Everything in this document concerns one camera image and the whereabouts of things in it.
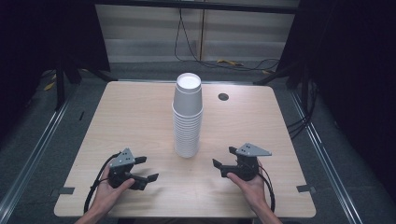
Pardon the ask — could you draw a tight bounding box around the left hand-held gripper black cable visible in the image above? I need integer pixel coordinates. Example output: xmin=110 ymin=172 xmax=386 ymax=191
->
xmin=83 ymin=151 xmax=122 ymax=215

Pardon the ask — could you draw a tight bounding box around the metal floor rail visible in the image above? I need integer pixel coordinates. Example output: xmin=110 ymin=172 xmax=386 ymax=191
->
xmin=289 ymin=90 xmax=364 ymax=224
xmin=0 ymin=98 xmax=73 ymax=217

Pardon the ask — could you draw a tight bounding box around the hand-held gripper black cable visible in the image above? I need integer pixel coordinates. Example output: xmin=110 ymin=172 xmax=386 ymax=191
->
xmin=83 ymin=151 xmax=122 ymax=215
xmin=257 ymin=164 xmax=276 ymax=214

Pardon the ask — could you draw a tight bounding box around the black curtain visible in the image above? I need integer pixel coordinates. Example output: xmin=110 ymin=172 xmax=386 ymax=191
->
xmin=0 ymin=0 xmax=112 ymax=139
xmin=276 ymin=0 xmax=396 ymax=195

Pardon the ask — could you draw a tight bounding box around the black hanging cable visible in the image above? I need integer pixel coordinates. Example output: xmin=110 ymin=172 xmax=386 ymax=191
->
xmin=173 ymin=7 xmax=281 ymax=73

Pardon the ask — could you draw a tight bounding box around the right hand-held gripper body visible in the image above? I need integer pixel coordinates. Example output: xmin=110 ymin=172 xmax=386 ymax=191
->
xmin=219 ymin=142 xmax=273 ymax=182

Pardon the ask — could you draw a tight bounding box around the black metal stand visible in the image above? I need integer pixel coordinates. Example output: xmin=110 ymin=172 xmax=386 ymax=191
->
xmin=53 ymin=60 xmax=117 ymax=112
xmin=253 ymin=62 xmax=313 ymax=110

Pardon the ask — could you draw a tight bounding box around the person's right hand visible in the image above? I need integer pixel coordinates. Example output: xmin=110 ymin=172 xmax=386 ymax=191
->
xmin=226 ymin=160 xmax=269 ymax=213

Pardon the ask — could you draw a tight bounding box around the stack of white paper cups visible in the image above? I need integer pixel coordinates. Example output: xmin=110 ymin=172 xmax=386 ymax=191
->
xmin=171 ymin=72 xmax=205 ymax=159

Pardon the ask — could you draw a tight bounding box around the black overhead bar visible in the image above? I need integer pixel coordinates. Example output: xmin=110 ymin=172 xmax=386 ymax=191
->
xmin=92 ymin=0 xmax=301 ymax=15

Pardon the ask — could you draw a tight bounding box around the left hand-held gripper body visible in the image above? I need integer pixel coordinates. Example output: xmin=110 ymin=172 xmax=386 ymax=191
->
xmin=106 ymin=147 xmax=148 ymax=191

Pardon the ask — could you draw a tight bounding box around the long yellow floor strip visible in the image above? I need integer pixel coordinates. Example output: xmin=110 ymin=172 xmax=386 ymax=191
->
xmin=217 ymin=59 xmax=245 ymax=67

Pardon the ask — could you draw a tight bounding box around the grey tape strip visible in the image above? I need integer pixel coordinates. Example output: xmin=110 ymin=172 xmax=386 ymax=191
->
xmin=295 ymin=184 xmax=317 ymax=194
xmin=58 ymin=186 xmax=76 ymax=196

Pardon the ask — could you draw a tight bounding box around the bundle of black floor cables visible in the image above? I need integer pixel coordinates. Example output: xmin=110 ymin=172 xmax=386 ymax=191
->
xmin=286 ymin=87 xmax=319 ymax=140

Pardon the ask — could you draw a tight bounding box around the person's left hand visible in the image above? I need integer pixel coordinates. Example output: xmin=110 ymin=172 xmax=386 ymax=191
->
xmin=92 ymin=166 xmax=135 ymax=216

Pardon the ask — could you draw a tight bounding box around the right hand-held gripper black cable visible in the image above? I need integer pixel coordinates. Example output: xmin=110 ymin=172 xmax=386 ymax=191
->
xmin=257 ymin=164 xmax=276 ymax=214

